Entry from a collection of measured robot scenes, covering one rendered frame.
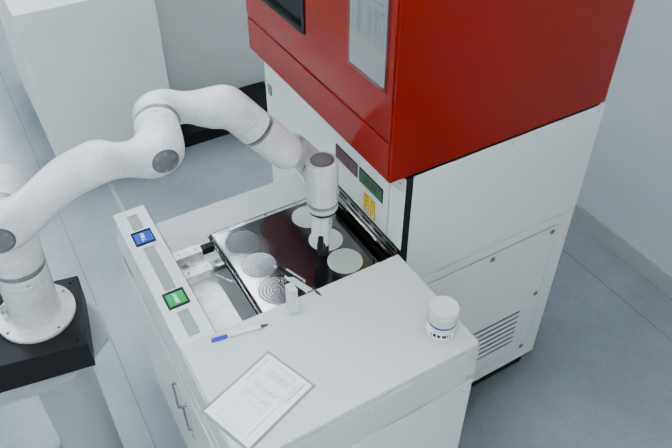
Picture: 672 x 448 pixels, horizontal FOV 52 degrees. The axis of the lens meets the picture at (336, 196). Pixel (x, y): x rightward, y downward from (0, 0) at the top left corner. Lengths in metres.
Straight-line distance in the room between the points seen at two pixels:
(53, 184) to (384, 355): 0.83
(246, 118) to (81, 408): 1.01
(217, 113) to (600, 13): 0.99
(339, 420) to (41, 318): 0.78
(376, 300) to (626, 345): 1.58
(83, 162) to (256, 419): 0.66
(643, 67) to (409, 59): 1.69
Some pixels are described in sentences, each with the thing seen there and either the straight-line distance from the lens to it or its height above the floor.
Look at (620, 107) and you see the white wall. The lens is 3.18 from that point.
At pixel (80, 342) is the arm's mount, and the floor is 0.91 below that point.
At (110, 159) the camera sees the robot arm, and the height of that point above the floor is 1.40.
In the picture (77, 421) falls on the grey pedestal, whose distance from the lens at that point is 2.17.
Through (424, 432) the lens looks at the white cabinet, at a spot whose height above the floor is 0.69.
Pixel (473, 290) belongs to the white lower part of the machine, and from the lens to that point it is 2.23.
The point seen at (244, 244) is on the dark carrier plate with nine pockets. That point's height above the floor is 0.90.
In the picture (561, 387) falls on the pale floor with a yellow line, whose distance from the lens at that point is 2.89.
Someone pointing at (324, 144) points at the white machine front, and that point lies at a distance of 2.05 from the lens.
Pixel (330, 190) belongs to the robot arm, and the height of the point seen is 1.16.
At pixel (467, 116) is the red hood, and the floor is 1.35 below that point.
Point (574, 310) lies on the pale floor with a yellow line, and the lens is 3.16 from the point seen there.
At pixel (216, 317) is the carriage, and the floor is 0.88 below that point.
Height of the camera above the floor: 2.27
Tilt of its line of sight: 40 degrees down
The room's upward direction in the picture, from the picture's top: straight up
